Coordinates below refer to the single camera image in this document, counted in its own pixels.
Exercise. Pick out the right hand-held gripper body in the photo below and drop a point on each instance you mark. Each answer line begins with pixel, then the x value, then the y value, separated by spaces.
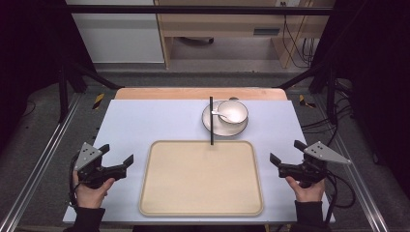
pixel 307 169

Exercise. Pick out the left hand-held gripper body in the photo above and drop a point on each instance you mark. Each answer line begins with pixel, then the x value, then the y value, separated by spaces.
pixel 93 170

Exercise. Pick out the person's right hand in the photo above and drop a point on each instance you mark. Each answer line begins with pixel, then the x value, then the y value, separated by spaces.
pixel 307 192

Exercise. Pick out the person's left hand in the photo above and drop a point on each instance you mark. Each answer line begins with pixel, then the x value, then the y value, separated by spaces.
pixel 90 195

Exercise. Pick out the yellow black tape marker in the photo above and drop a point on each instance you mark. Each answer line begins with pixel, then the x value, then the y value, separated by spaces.
pixel 305 101
pixel 98 101

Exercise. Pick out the black metal stand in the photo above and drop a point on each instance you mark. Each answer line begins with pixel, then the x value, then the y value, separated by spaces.
pixel 330 93
pixel 63 93

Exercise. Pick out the white plate with dark rim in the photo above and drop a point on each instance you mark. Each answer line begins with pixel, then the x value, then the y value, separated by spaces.
pixel 222 129

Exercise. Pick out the white bowl with dark rim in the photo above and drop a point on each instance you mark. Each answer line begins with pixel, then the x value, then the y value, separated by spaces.
pixel 234 111

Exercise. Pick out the white ceramic spoon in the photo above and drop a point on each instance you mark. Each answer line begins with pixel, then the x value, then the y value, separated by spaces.
pixel 222 115

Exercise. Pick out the black chopsticks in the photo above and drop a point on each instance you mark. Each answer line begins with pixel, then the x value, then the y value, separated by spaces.
pixel 211 125

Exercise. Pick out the beige rectangular tray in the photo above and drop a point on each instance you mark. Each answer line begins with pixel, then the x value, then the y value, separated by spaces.
pixel 201 179

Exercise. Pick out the wooden table board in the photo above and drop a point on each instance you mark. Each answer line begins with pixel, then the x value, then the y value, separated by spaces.
pixel 180 93

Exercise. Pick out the dark curtain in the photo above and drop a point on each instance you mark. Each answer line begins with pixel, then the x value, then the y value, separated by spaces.
pixel 29 64
pixel 377 90

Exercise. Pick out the white cabinet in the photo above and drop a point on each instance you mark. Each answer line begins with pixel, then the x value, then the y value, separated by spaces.
pixel 119 35

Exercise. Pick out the light wooden desk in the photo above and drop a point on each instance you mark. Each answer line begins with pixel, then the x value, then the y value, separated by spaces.
pixel 225 27

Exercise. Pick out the black metal crossbar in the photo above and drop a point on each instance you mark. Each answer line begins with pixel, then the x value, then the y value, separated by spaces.
pixel 199 10

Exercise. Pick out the aluminium rail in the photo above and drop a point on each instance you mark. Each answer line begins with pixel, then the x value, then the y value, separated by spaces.
pixel 38 167
pixel 364 190

